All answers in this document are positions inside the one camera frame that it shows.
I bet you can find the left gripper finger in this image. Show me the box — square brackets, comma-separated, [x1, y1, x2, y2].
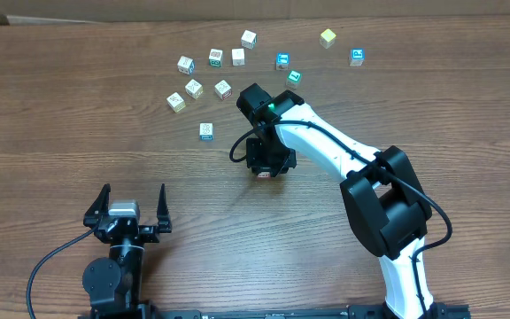
[83, 183, 111, 228]
[156, 183, 172, 233]

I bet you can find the wooden block blue front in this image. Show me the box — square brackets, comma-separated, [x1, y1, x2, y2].
[199, 123, 213, 141]

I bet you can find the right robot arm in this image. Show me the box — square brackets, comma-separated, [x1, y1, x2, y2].
[236, 84, 435, 318]

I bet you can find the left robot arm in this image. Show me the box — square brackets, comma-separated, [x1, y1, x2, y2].
[82, 183, 172, 318]

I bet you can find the wooden block red side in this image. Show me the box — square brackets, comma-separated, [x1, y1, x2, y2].
[214, 80, 232, 100]

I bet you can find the green L block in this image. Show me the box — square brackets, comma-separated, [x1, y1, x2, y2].
[286, 70, 303, 89]

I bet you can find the plain wooden block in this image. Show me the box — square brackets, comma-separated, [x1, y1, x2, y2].
[231, 49, 245, 66]

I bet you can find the wooden block yellow S side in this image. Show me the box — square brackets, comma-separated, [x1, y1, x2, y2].
[166, 92, 186, 113]

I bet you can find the block with green B side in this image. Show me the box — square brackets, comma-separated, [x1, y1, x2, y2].
[208, 49, 223, 67]

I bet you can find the wooden block top blue side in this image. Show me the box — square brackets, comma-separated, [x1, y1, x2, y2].
[241, 30, 257, 50]

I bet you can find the wooden block car picture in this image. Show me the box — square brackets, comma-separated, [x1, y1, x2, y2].
[177, 56, 195, 74]

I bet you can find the yellow top block far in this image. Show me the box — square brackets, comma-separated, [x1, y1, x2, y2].
[320, 28, 336, 49]

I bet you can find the blue P block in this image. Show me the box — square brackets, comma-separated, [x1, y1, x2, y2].
[349, 49, 365, 66]

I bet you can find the cardboard backdrop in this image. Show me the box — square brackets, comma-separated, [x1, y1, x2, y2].
[0, 0, 510, 25]

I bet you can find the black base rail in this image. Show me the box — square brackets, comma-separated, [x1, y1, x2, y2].
[77, 303, 473, 319]

